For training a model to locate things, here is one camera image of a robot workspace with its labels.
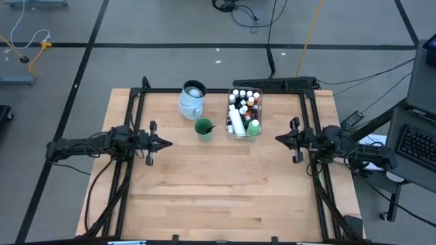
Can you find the black power adapter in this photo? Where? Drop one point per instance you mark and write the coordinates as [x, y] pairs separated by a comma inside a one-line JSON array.
[[354, 118]]

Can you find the grey furniture foot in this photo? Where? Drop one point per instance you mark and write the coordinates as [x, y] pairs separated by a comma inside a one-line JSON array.
[[17, 80], [34, 2]]

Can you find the grey laptop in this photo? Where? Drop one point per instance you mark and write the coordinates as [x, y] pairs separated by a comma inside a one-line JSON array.
[[391, 170]]

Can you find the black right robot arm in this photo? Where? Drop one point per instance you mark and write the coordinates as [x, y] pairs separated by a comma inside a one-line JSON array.
[[357, 149]]

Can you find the dark green paint bottle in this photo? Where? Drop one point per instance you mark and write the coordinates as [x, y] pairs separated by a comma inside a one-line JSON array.
[[242, 92]]

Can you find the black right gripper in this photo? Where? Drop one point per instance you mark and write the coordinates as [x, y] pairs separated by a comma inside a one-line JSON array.
[[297, 149]]

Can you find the yellow paint bottle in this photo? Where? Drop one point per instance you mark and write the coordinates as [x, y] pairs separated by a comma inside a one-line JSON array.
[[250, 101]]

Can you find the green plastic cup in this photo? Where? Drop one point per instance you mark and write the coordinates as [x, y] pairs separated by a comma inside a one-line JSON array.
[[203, 136]]

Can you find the lavender paint bottle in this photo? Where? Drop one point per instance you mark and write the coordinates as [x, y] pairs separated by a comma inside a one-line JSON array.
[[235, 92]]

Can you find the orange paint bottle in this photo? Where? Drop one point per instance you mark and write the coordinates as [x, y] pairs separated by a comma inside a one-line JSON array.
[[247, 117]]

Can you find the large green paint bottle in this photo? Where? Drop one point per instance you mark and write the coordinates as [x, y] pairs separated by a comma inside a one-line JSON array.
[[253, 129]]

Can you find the light green paint bottle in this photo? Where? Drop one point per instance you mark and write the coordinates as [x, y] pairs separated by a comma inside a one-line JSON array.
[[246, 124]]

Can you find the clear plastic bin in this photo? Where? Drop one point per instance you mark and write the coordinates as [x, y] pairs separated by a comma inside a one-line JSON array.
[[261, 102]]

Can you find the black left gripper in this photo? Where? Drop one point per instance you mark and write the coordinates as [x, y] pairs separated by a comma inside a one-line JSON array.
[[151, 149]]

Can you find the black wheeled base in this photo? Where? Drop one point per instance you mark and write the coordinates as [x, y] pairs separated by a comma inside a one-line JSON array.
[[5, 112]]

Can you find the grey paint bottle black label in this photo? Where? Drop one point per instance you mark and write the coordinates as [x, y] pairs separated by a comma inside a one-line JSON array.
[[232, 98]]

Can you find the red paint bottle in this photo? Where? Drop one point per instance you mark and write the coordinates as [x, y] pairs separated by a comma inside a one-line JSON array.
[[256, 96]]

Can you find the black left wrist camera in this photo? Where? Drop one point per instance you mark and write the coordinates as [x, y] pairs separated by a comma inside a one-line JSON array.
[[143, 139]]

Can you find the brown paint bottle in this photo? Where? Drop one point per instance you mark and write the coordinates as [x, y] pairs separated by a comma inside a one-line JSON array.
[[255, 109]]

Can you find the large white bottle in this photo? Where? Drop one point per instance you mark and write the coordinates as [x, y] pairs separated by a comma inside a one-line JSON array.
[[236, 122]]

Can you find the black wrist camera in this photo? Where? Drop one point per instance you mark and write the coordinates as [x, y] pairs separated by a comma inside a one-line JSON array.
[[308, 139], [143, 139]]

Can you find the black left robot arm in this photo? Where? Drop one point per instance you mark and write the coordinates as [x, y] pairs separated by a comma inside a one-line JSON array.
[[85, 144]]

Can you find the violet blue paint bottle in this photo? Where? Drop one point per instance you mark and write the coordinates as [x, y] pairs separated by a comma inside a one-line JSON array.
[[249, 93]]

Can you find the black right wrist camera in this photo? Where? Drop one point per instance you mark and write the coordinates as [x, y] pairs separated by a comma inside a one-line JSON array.
[[308, 139]]

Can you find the white-capped small paint bottle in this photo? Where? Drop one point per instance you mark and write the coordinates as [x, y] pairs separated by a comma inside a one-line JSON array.
[[243, 102]]

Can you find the black perforated power strip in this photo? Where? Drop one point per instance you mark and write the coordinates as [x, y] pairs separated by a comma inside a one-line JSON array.
[[272, 83]]

